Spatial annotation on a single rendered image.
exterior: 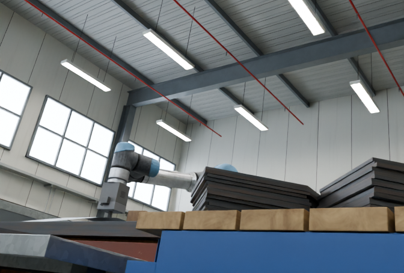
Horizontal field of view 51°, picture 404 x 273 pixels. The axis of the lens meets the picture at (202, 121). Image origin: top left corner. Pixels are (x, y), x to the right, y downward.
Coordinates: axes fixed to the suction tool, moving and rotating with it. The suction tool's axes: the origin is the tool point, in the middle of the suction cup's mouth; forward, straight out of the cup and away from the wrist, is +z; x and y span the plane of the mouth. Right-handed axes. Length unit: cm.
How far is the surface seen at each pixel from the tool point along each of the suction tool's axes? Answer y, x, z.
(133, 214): 39, -32, 4
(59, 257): 63, -73, 21
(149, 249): 55, -43, 14
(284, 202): 93, -66, 11
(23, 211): -79, 21, -9
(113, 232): 42, -42, 11
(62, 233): 23.3, -39.6, 11.1
